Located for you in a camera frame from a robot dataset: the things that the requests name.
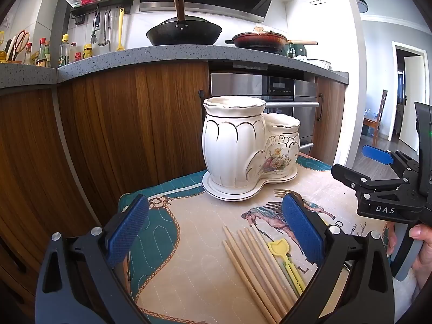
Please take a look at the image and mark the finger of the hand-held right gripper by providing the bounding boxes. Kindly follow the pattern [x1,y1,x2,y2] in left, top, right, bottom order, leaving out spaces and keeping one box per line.
[331,163,410,198]
[362,144,421,179]

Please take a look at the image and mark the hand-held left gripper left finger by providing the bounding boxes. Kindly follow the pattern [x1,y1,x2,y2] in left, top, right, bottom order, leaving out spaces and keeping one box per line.
[35,194,151,324]

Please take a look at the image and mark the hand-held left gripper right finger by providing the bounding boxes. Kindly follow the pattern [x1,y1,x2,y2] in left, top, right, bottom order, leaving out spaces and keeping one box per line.
[280,192,395,324]

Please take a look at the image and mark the yellow plastic utensil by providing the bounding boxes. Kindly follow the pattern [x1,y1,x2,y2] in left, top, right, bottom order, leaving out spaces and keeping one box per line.
[268,238,307,296]

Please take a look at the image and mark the silver metal fork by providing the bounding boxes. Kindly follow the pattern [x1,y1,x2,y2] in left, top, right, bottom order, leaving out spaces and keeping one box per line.
[262,201,285,215]

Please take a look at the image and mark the wooden chopstick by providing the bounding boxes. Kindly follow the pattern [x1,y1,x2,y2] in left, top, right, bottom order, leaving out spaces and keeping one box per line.
[223,239,279,324]
[221,225,287,318]
[250,228,304,296]
[237,229,293,310]
[244,228,298,303]

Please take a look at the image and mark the white ceramic utensil holder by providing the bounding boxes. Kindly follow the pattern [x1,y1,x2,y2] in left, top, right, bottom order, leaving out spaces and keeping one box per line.
[202,96,301,188]

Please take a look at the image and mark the person's right hand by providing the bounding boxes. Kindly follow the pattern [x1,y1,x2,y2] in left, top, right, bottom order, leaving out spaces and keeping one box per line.
[386,223,432,279]

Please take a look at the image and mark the wooden dining table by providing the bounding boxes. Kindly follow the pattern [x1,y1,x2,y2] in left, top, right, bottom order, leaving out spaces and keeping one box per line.
[363,115,380,132]

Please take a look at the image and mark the wooden chair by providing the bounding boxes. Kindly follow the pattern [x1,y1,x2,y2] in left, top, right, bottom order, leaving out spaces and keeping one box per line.
[373,89,389,146]

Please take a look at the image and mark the narrow wooden cabinet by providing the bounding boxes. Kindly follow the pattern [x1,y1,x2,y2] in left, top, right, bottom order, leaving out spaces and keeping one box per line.
[312,77,346,166]

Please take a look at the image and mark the white door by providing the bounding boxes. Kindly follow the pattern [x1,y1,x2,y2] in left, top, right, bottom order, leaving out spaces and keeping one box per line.
[391,40,429,146]

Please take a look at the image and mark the printed quilted cloth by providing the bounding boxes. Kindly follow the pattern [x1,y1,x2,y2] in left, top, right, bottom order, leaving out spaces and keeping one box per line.
[116,153,392,324]

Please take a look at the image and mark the white ceramic drip tray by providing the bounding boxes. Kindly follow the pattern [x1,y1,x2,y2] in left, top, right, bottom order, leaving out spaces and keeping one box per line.
[202,170,299,202]

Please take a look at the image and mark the wooden base cabinets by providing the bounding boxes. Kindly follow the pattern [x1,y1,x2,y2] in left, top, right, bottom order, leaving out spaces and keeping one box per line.
[0,62,210,311]

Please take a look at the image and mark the white bowl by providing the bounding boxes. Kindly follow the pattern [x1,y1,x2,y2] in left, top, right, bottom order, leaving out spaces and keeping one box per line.
[305,59,333,70]

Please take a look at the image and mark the dark green kettle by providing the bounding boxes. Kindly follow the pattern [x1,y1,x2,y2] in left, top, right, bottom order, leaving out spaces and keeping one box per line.
[287,42,306,58]

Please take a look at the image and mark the stainless steel built-in oven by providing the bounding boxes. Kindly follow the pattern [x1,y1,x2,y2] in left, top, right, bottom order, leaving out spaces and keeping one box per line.
[209,71,319,157]

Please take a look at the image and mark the red cast iron pan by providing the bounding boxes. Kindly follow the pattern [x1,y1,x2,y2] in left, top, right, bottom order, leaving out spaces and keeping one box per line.
[225,31,318,54]

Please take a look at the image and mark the grey speckled kitchen counter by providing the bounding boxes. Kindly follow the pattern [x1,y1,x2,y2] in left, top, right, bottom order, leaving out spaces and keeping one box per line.
[0,45,349,90]

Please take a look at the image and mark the yellow-capped clear oil bottle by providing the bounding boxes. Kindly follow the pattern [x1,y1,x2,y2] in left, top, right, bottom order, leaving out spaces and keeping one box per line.
[58,34,71,67]

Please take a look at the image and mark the yellow hanging spatula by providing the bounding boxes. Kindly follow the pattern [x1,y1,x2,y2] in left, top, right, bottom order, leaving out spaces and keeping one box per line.
[116,8,125,52]

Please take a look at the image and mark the hanging steel ladle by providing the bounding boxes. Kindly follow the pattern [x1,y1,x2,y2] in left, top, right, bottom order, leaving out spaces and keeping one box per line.
[99,8,112,47]

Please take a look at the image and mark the hanging peeler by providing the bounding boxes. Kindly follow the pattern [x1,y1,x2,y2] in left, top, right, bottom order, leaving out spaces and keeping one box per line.
[90,12,102,45]

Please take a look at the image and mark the wooden knife block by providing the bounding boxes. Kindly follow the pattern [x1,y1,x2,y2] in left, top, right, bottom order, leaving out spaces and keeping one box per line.
[5,35,22,63]

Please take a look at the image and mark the black wok with wooden handle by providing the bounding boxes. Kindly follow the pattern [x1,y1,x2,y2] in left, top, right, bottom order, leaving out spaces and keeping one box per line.
[146,0,223,46]

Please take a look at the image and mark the red-handled scissors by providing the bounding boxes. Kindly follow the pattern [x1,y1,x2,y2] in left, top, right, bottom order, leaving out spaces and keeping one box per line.
[13,30,30,53]

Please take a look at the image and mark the black wall rack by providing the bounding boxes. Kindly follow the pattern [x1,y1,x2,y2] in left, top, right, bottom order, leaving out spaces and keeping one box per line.
[70,0,135,26]

